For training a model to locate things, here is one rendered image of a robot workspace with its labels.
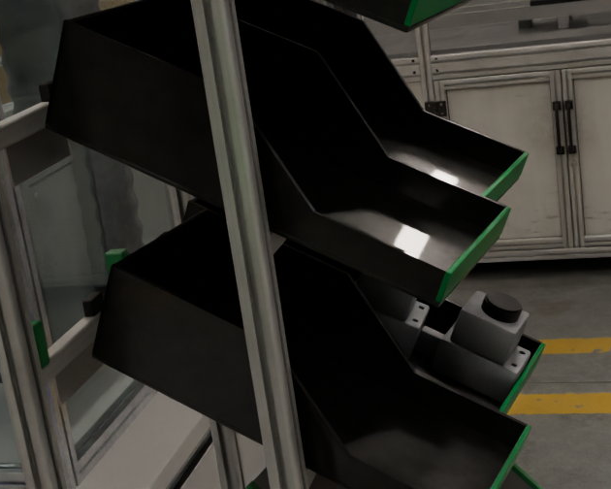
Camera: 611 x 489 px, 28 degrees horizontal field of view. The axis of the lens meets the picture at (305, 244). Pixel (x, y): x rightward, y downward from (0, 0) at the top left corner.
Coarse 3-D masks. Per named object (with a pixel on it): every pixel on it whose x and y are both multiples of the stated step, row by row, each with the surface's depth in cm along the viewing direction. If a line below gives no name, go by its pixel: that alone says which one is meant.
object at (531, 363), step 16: (192, 208) 93; (208, 208) 93; (288, 240) 106; (320, 256) 105; (352, 272) 104; (448, 304) 101; (432, 320) 102; (448, 320) 102; (528, 336) 99; (416, 352) 96; (416, 368) 94; (528, 368) 95; (448, 384) 93; (480, 400) 89; (512, 400) 91
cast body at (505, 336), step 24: (480, 312) 92; (504, 312) 91; (432, 336) 95; (456, 336) 93; (480, 336) 92; (504, 336) 91; (456, 360) 93; (480, 360) 92; (504, 360) 92; (528, 360) 95; (480, 384) 93; (504, 384) 92
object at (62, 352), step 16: (32, 112) 81; (0, 128) 77; (16, 128) 79; (32, 128) 81; (0, 144) 77; (272, 240) 74; (80, 320) 88; (96, 320) 89; (64, 336) 86; (80, 336) 86; (48, 352) 83; (64, 352) 84; (48, 368) 81
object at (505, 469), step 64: (128, 256) 81; (192, 256) 91; (128, 320) 80; (192, 320) 78; (320, 320) 89; (192, 384) 80; (320, 384) 87; (384, 384) 89; (320, 448) 77; (384, 448) 82; (448, 448) 84; (512, 448) 86
